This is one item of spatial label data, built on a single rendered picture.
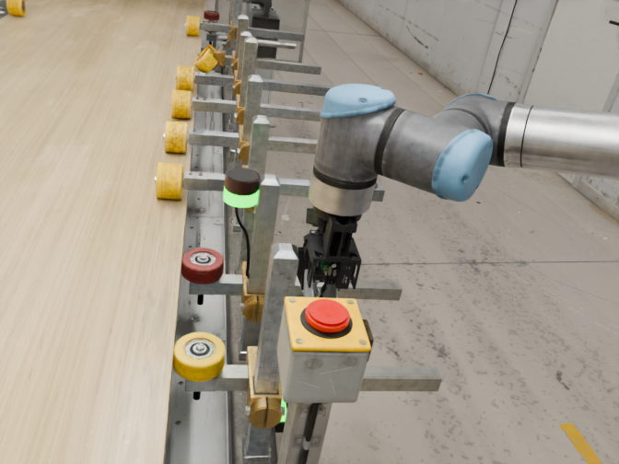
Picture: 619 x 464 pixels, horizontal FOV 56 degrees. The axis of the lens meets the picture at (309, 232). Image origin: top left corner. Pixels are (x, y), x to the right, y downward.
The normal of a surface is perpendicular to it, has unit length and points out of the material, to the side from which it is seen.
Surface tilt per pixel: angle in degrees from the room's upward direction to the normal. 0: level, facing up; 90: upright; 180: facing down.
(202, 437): 0
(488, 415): 0
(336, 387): 90
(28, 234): 0
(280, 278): 90
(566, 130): 58
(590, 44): 90
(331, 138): 90
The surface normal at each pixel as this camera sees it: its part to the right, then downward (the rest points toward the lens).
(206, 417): 0.14, -0.85
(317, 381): 0.13, 0.53
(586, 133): -0.43, -0.15
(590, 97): -0.96, 0.00
